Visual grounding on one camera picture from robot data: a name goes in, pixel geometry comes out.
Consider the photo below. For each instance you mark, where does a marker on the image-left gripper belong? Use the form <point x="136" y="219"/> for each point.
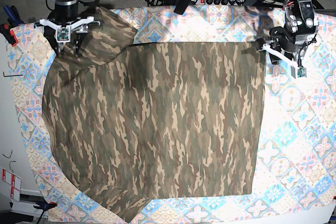
<point x="80" y="27"/>

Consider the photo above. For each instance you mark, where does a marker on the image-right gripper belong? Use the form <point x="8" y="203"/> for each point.
<point x="277" y="54"/>

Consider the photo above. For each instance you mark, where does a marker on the camouflage T-shirt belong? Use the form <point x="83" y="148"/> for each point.
<point x="131" y="123"/>

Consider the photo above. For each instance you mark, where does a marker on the blue red clamp upper left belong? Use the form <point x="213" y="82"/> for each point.
<point x="14" y="20"/>

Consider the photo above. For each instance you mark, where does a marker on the white power strip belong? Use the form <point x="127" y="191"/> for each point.
<point x="212" y="2"/>

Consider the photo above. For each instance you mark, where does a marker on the patterned tile tablecloth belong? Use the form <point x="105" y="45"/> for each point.
<point x="295" y="169"/>

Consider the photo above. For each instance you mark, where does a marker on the red white label card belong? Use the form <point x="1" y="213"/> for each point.
<point x="10" y="185"/>

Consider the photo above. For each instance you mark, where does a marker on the blue clamp lower left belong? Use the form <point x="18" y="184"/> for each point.
<point x="44" y="206"/>

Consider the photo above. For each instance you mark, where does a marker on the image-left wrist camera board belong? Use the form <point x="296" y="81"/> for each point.
<point x="63" y="34"/>

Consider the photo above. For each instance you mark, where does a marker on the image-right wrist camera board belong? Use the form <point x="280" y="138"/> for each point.
<point x="298" y="72"/>

